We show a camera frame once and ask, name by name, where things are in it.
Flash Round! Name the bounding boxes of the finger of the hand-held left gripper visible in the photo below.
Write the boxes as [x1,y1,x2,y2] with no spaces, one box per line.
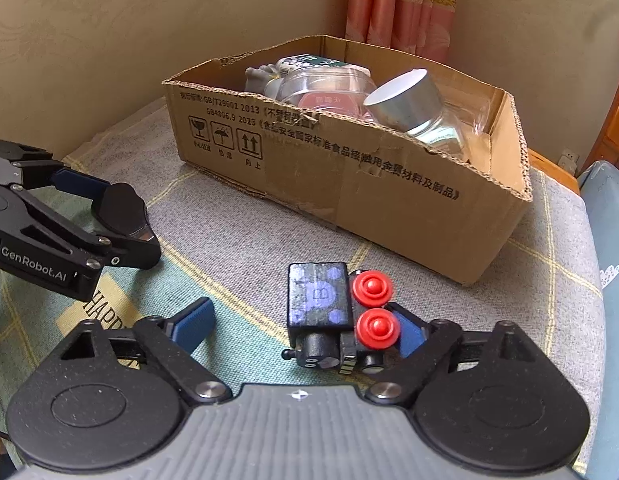
[0,137,111,202]
[9,187,162,270]

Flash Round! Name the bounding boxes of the grey toy figure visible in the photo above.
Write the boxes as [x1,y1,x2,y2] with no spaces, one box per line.
[244,64,290,98]

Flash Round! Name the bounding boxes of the glass jar silver lid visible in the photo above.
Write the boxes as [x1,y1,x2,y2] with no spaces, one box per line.
[363,69,473,163]

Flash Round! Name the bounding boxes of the black toy train red wheels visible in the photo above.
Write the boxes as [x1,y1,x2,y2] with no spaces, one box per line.
[282,261,403,376]

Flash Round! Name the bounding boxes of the brown cardboard box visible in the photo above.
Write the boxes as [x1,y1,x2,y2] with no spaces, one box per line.
[162,35,534,287]

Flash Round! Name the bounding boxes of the large light blue pillow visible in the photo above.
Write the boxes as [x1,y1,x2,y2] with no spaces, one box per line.
[577,160,619,480]

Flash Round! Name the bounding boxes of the black round object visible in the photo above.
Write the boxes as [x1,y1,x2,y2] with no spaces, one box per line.
[92,182,155,242]

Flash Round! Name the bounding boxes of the wooden bed side rail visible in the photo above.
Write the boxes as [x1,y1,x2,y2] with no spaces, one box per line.
[527,149,583,193]

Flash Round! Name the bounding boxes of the pink patterned curtain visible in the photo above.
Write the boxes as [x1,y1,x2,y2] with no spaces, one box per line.
[345,0,457,63]

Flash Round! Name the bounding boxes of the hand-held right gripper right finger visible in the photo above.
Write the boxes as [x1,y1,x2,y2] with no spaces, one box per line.
[365,304,537,403]

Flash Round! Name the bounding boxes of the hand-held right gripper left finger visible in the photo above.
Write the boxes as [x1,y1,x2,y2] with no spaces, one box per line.
[59,297,233,403]

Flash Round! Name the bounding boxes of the clear plastic container red label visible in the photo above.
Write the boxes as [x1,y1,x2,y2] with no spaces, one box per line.
[279,66,377,123]

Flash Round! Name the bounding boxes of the wooden bed headboard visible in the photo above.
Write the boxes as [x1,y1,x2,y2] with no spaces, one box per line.
[582,25,619,173]

